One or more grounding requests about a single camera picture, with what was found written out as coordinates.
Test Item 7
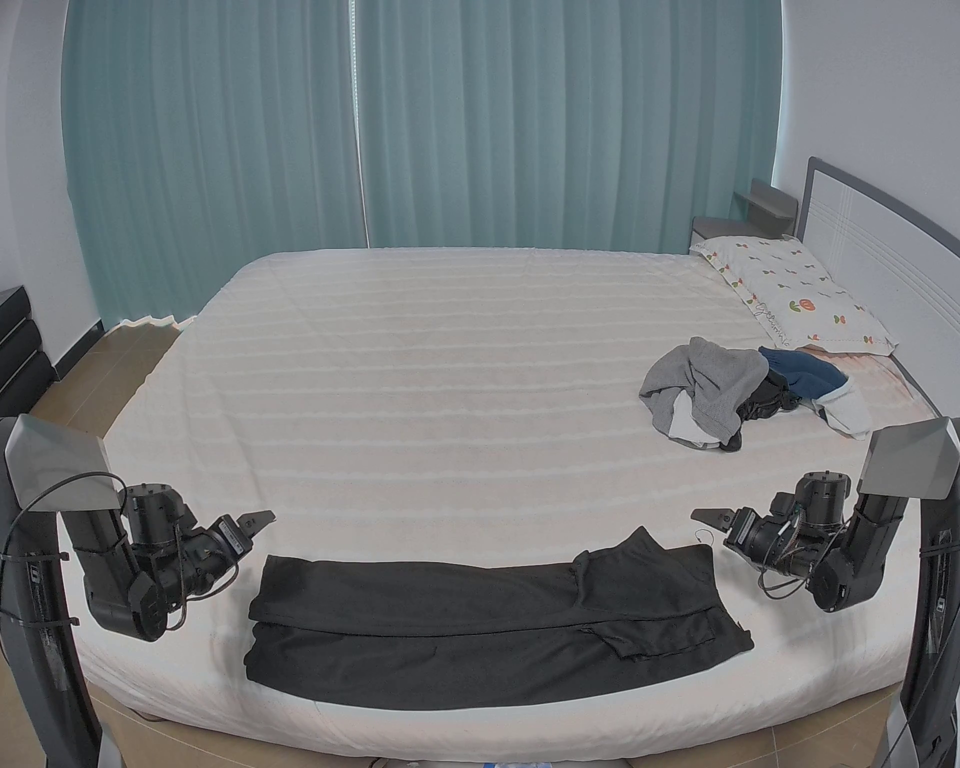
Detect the black T-shirt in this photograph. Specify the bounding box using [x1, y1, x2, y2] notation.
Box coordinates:
[243, 525, 755, 710]

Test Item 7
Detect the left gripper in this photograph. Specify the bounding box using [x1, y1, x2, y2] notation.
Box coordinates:
[183, 508, 277, 590]

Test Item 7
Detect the black chest of drawers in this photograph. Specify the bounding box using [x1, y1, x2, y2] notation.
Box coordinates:
[0, 285, 57, 410]

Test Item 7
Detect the pile of clothes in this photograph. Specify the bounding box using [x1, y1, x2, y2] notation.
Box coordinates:
[637, 336, 873, 453]

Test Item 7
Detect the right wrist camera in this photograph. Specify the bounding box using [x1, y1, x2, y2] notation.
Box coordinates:
[722, 507, 757, 555]

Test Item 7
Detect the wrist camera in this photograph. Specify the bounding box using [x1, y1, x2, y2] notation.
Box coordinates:
[722, 507, 757, 555]
[212, 513, 258, 565]

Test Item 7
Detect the grey bedside table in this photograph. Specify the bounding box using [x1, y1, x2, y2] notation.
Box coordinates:
[690, 177, 798, 243]

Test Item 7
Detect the bed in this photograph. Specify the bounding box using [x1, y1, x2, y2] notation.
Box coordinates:
[41, 155, 960, 755]

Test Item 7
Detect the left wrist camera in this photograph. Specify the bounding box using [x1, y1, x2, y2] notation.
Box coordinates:
[212, 513, 258, 565]

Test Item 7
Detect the black cable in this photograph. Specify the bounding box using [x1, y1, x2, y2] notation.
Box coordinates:
[0, 471, 127, 560]

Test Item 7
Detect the blue-green curtain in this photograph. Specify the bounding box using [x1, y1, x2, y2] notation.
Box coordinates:
[61, 0, 369, 331]
[358, 0, 783, 256]

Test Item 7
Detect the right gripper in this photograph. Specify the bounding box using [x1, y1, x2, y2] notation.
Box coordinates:
[690, 507, 790, 575]

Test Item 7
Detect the white printed pillow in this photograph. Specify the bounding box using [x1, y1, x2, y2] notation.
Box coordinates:
[688, 234, 900, 355]

